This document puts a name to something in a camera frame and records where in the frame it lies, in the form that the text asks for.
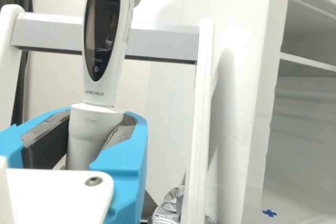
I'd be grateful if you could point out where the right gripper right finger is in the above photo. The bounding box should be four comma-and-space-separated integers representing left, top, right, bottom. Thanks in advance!
89, 110, 150, 224

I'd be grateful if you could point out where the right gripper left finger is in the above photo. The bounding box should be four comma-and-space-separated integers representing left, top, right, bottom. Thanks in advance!
0, 106, 73, 169

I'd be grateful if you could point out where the pipette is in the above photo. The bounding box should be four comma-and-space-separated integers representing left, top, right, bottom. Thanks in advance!
66, 0, 151, 170

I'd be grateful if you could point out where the white pipette stand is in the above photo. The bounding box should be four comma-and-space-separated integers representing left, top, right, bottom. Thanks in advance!
0, 5, 254, 224

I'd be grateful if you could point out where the white incubator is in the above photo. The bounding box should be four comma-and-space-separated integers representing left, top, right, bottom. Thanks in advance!
157, 0, 336, 224

